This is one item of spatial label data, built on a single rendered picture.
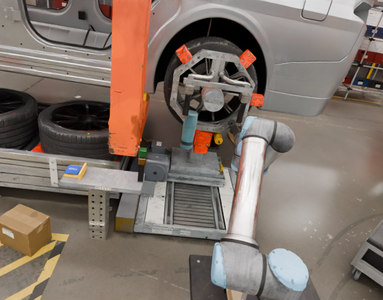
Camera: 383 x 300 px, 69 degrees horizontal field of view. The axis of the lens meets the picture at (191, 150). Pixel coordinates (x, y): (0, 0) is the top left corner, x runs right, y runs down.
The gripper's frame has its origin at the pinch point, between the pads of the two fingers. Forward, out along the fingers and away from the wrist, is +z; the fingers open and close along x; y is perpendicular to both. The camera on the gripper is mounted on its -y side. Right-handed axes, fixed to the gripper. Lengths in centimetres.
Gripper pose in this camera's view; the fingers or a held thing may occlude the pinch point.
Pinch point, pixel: (233, 123)
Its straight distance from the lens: 209.4
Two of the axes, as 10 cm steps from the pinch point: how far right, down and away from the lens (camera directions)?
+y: 5.8, 7.0, 4.1
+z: -0.3, -4.9, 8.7
